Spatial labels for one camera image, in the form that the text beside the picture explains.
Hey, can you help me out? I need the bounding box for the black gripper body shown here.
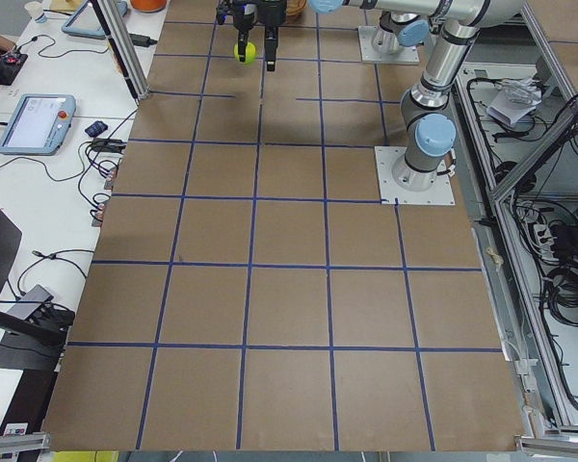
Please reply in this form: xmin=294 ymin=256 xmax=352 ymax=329
xmin=235 ymin=0 xmax=287 ymax=31

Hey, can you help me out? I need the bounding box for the green apple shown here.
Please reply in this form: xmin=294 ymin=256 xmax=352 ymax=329
xmin=233 ymin=41 xmax=256 ymax=65

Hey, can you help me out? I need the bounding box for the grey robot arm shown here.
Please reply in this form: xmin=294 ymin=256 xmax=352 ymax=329
xmin=308 ymin=1 xmax=524 ymax=193
xmin=371 ymin=11 xmax=430 ymax=59

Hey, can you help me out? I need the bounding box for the wicker basket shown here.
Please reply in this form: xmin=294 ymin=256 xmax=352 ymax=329
xmin=286 ymin=0 xmax=307 ymax=22

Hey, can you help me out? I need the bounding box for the black power adapter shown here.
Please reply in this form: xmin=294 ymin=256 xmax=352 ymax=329
xmin=129 ymin=33 xmax=158 ymax=47

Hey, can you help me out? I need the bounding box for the orange round object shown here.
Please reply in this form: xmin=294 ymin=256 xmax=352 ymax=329
xmin=130 ymin=0 xmax=168 ymax=13

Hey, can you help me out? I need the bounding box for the blue teach pendant far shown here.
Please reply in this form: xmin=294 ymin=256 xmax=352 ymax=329
xmin=61 ymin=1 xmax=105 ymax=39

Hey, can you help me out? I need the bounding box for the blue teach pendant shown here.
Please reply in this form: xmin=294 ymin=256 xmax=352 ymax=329
xmin=0 ymin=93 xmax=77 ymax=156
xmin=61 ymin=1 xmax=105 ymax=39

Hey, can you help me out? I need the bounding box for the dark blue small pouch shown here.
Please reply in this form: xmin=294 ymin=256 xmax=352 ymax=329
xmin=85 ymin=120 xmax=108 ymax=138

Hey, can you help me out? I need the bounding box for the white paper cup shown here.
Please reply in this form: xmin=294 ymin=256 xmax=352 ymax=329
xmin=24 ymin=1 xmax=47 ymax=23

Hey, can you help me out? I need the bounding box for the blue teach pendant near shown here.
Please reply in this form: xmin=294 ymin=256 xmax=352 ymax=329
xmin=0 ymin=93 xmax=77 ymax=156

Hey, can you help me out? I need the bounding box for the white power strip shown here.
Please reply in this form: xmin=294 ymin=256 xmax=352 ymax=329
xmin=529 ymin=222 xmax=556 ymax=261

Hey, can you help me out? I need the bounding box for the grey usb hub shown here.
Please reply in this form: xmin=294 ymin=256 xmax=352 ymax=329
xmin=7 ymin=284 xmax=53 ymax=321

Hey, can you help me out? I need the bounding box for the black monitor stand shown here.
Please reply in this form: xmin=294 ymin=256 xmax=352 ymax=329
xmin=0 ymin=209 xmax=74 ymax=372

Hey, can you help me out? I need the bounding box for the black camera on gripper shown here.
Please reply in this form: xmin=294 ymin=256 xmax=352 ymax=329
xmin=216 ymin=0 xmax=233 ymax=25

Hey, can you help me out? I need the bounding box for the aluminium frame post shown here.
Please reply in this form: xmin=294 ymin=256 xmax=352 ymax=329
xmin=91 ymin=0 xmax=150 ymax=101

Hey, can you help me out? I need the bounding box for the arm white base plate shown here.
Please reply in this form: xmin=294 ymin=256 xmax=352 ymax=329
xmin=357 ymin=26 xmax=419 ymax=65
xmin=374 ymin=146 xmax=456 ymax=206

